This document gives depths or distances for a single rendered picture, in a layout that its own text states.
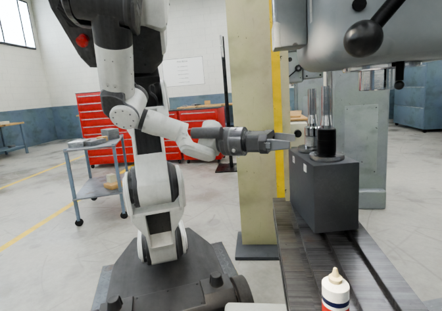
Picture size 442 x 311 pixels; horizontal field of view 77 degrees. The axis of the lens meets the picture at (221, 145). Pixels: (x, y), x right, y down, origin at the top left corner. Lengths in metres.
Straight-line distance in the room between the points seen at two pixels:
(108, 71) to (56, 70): 10.92
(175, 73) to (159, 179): 8.90
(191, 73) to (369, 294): 9.24
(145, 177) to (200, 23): 8.97
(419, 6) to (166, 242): 1.04
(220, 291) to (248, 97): 1.41
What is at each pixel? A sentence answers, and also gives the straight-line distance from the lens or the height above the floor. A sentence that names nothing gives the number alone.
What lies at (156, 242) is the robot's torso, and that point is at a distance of 1.16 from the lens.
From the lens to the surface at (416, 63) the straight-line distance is 0.39.
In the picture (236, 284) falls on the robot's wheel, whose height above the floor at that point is 0.60.
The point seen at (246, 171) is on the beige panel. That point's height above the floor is 0.66.
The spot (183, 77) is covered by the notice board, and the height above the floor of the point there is 1.83.
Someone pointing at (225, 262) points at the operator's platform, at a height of 0.40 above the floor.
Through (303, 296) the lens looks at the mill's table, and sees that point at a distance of 0.62.
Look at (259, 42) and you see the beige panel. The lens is 2.13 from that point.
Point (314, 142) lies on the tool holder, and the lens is 0.88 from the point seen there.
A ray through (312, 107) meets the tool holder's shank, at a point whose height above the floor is 1.22.
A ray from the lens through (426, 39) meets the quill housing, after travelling 0.33.
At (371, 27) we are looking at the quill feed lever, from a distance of 0.26.
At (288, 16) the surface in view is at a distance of 0.37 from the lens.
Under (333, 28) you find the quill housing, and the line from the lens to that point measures 0.30.
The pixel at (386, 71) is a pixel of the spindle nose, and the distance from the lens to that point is 0.39.
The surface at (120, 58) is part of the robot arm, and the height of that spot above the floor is 1.39.
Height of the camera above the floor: 1.29
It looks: 11 degrees down
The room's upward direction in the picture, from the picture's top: 5 degrees counter-clockwise
